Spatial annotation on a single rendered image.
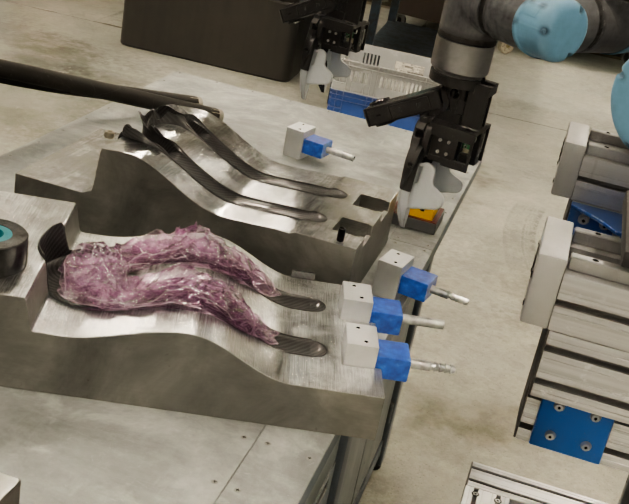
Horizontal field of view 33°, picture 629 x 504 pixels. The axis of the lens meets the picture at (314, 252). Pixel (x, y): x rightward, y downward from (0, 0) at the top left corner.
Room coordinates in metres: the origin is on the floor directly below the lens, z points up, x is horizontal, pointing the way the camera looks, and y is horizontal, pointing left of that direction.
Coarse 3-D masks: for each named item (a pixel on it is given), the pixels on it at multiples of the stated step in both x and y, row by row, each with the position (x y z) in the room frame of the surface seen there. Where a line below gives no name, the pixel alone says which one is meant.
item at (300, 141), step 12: (288, 132) 1.84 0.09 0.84; (300, 132) 1.83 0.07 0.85; (312, 132) 1.86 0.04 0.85; (288, 144) 1.84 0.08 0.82; (300, 144) 1.83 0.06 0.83; (312, 144) 1.82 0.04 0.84; (324, 144) 1.82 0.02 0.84; (300, 156) 1.83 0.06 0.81; (324, 156) 1.83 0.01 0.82; (348, 156) 1.81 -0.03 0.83
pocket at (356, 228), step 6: (342, 222) 1.36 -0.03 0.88; (348, 222) 1.36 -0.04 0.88; (354, 222) 1.36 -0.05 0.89; (360, 222) 1.36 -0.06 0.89; (336, 228) 1.34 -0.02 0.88; (348, 228) 1.36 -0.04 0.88; (354, 228) 1.36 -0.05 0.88; (360, 228) 1.36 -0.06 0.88; (366, 228) 1.36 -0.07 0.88; (354, 234) 1.36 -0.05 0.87; (360, 234) 1.36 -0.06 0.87; (366, 234) 1.35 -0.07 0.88; (366, 240) 1.33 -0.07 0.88
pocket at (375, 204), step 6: (360, 198) 1.47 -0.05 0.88; (366, 198) 1.47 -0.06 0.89; (372, 198) 1.47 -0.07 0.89; (354, 204) 1.43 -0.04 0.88; (360, 204) 1.47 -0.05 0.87; (366, 204) 1.47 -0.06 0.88; (372, 204) 1.47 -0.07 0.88; (378, 204) 1.46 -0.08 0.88; (384, 204) 1.46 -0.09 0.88; (378, 210) 1.46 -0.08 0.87; (384, 210) 1.46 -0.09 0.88; (384, 216) 1.43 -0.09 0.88
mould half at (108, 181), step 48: (96, 144) 1.54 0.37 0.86; (144, 144) 1.38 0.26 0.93; (192, 144) 1.45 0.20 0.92; (240, 144) 1.55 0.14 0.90; (48, 192) 1.36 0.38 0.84; (96, 192) 1.34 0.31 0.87; (144, 192) 1.33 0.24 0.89; (192, 192) 1.33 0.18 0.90; (240, 192) 1.40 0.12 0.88; (288, 192) 1.43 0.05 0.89; (384, 192) 1.49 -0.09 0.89; (240, 240) 1.29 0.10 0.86; (288, 240) 1.28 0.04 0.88; (336, 240) 1.28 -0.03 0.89; (384, 240) 1.49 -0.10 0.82
